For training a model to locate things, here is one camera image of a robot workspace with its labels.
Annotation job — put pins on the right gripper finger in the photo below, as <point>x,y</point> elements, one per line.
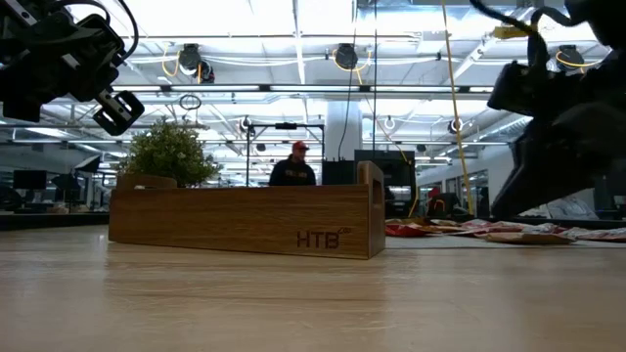
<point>552,166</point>

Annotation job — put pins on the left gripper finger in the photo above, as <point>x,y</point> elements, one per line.
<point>110,54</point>
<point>78,34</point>

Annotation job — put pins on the red strawberry tea bag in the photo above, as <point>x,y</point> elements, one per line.
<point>460,230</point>
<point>403,231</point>
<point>543,227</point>

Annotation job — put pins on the wooden tea box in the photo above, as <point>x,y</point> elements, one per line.
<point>235,220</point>

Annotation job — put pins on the person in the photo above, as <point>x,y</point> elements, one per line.
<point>292,173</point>
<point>572,207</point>

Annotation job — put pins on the black desk monitor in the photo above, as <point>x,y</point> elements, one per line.
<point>29,179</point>

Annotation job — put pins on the potted green plant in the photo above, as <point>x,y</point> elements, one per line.
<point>166,151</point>

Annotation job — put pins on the black chair orange trim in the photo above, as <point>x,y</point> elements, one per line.
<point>442,205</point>

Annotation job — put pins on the grey woven placemat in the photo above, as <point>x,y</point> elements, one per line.
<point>430,242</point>

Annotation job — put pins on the black monitor screen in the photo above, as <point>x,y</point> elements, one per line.
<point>398,171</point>

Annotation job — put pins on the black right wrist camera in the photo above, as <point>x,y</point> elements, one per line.
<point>513,88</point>

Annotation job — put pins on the black metal stand frame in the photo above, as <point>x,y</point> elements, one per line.
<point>286,125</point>

